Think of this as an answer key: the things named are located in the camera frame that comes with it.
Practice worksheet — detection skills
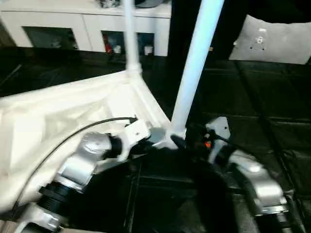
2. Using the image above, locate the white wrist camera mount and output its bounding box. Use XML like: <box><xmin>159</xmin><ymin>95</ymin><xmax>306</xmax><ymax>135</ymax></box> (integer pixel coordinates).
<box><xmin>118</xmin><ymin>118</ymin><xmax>151</xmax><ymax>162</ymax></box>
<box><xmin>205</xmin><ymin>116</ymin><xmax>231</xmax><ymax>163</ymax></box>

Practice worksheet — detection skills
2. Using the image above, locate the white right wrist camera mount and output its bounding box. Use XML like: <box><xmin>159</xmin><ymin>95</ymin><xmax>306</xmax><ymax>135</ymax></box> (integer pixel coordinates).
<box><xmin>205</xmin><ymin>116</ymin><xmax>231</xmax><ymax>163</ymax></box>

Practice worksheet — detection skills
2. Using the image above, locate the black sofa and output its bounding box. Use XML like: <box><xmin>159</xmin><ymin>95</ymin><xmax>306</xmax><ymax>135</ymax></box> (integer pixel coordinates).
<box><xmin>167</xmin><ymin>0</ymin><xmax>311</xmax><ymax>61</ymax></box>

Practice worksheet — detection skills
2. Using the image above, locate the white plastic table top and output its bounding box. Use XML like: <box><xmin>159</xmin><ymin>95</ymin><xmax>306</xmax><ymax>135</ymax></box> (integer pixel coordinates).
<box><xmin>0</xmin><ymin>69</ymin><xmax>188</xmax><ymax>212</ymax></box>

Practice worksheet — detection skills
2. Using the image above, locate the grey helmet with black strap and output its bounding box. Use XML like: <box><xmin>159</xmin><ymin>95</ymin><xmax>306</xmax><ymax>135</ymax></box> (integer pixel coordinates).
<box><xmin>135</xmin><ymin>0</ymin><xmax>171</xmax><ymax>7</ymax></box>

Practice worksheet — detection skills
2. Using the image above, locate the white plastic table leg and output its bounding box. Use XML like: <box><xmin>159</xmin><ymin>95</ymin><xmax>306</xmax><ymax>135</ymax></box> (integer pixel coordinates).
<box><xmin>123</xmin><ymin>0</ymin><xmax>143</xmax><ymax>73</ymax></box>
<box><xmin>170</xmin><ymin>0</ymin><xmax>225</xmax><ymax>141</ymax></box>

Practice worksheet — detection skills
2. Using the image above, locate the black work mat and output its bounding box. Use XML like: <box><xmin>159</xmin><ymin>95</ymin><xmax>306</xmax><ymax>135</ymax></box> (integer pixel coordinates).
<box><xmin>0</xmin><ymin>47</ymin><xmax>311</xmax><ymax>233</ymax></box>

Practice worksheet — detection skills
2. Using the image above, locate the grey printed cushion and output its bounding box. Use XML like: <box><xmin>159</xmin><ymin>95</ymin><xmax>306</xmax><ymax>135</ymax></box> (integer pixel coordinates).
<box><xmin>228</xmin><ymin>14</ymin><xmax>311</xmax><ymax>65</ymax></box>

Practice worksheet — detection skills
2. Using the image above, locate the white cabinet with glass doors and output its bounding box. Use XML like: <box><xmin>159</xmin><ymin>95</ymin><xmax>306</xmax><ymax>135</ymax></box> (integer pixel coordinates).
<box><xmin>0</xmin><ymin>0</ymin><xmax>172</xmax><ymax>57</ymax></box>

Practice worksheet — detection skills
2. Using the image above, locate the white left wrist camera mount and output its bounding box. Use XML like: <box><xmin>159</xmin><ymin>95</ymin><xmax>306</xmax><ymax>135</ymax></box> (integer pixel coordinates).
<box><xmin>118</xmin><ymin>118</ymin><xmax>151</xmax><ymax>162</ymax></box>

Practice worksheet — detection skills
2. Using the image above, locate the red bottle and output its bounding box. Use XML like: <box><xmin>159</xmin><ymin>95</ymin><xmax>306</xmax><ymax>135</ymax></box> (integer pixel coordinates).
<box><xmin>103</xmin><ymin>36</ymin><xmax>112</xmax><ymax>53</ymax></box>

